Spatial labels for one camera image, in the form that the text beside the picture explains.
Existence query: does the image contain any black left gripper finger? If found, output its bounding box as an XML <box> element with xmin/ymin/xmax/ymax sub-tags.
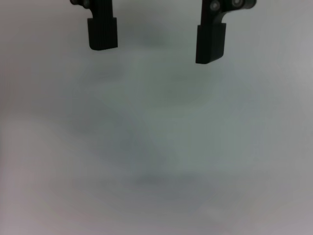
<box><xmin>195</xmin><ymin>0</ymin><xmax>257</xmax><ymax>65</ymax></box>
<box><xmin>70</xmin><ymin>0</ymin><xmax>119</xmax><ymax>51</ymax></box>

